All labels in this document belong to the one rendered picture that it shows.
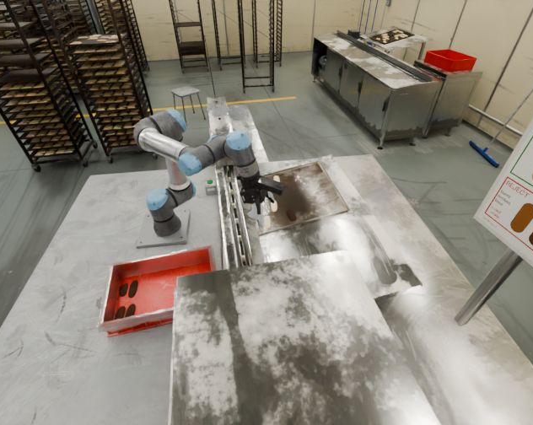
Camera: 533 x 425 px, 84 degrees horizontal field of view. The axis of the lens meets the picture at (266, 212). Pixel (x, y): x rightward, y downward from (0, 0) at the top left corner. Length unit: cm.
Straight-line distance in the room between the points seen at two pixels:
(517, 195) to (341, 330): 69
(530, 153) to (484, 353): 78
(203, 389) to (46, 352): 94
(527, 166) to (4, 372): 191
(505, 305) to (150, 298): 248
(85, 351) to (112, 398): 24
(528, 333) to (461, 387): 150
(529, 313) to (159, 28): 821
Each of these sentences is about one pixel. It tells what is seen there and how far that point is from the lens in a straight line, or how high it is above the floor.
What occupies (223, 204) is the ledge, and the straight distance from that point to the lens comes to 181.
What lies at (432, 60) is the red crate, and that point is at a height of 92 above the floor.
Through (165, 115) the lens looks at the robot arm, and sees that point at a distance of 140.
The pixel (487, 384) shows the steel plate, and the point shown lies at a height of 82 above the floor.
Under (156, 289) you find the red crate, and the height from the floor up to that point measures 82.
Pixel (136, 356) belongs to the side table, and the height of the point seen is 82.
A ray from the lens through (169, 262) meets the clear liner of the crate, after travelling 153.
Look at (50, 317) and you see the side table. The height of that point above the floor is 82.
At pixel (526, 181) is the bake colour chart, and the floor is 149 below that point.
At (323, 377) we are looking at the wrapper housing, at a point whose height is 130.
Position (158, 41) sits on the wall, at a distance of 857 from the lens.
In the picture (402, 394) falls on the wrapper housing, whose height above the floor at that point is 130.
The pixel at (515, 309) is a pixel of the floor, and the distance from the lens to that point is 294.
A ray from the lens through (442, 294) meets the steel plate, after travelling 161.
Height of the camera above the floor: 200
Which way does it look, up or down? 41 degrees down
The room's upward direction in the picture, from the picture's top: 1 degrees counter-clockwise
